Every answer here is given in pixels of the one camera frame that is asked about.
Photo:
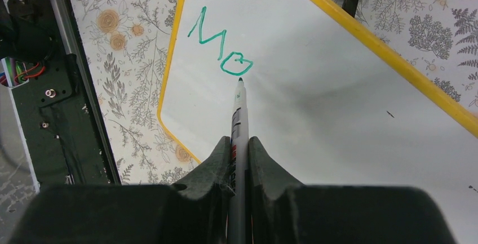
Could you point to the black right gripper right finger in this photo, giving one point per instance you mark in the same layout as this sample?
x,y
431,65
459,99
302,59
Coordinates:
x,y
284,210

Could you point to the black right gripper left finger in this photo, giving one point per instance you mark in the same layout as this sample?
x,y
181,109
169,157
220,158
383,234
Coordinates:
x,y
191,210

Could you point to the green whiteboard marker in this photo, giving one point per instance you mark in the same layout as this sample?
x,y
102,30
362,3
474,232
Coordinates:
x,y
237,218

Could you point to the yellow framed whiteboard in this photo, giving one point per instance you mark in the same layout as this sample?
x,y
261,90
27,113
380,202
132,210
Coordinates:
x,y
330,102

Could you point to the floral table mat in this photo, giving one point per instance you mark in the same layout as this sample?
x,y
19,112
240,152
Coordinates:
x,y
127,45

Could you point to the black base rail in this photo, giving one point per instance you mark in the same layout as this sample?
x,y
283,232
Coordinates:
x,y
63,132

